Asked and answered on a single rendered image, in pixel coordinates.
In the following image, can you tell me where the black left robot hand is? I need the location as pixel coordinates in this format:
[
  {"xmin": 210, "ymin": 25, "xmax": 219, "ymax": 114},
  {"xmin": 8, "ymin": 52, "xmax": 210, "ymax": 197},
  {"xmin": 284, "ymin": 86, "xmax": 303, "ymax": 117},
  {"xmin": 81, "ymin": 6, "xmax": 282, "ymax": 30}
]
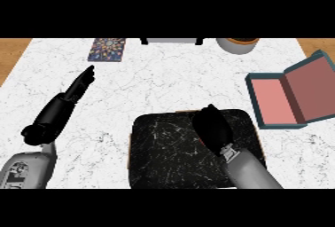
[{"xmin": 19, "ymin": 65, "xmax": 96, "ymax": 146}]

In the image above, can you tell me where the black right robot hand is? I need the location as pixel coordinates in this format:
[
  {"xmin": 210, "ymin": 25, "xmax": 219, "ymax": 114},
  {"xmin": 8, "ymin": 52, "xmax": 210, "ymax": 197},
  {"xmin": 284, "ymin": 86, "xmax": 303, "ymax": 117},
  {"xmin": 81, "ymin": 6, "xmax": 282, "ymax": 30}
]
[{"xmin": 191, "ymin": 103, "xmax": 236, "ymax": 158}]

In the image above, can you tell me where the black speckled tray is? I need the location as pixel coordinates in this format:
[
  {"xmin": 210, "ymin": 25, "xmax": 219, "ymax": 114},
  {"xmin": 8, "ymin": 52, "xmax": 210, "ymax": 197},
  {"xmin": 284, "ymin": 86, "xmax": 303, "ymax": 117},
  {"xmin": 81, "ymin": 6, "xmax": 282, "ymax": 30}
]
[{"xmin": 126, "ymin": 108, "xmax": 269, "ymax": 190}]

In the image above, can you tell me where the teal and pink cardboard box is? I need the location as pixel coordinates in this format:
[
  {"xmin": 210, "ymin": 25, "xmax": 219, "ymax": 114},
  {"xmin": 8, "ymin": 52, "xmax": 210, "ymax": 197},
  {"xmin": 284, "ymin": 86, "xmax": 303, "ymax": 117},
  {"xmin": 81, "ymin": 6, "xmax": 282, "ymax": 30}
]
[{"xmin": 244, "ymin": 49, "xmax": 335, "ymax": 130}]

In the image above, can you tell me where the colourful patterned book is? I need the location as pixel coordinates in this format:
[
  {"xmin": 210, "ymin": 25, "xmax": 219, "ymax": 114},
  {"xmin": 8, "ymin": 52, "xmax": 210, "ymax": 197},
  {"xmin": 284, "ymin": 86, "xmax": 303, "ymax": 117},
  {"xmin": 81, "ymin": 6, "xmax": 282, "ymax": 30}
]
[{"xmin": 87, "ymin": 37, "xmax": 127, "ymax": 63}]

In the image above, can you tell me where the grey pot with orange rim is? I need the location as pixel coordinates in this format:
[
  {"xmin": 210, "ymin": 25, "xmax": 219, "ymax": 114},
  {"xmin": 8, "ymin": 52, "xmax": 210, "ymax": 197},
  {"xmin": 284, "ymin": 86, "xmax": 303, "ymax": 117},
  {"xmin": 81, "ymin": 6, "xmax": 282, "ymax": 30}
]
[{"xmin": 214, "ymin": 37, "xmax": 260, "ymax": 56}]

